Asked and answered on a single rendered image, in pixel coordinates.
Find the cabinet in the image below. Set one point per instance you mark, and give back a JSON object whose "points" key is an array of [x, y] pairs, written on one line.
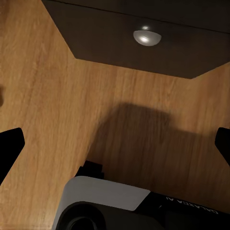
{"points": [[180, 38]]}

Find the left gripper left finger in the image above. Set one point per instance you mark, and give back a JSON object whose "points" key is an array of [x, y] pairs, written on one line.
{"points": [[11, 144]]}

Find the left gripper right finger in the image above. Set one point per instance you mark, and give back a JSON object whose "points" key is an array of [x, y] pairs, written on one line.
{"points": [[222, 142]]}

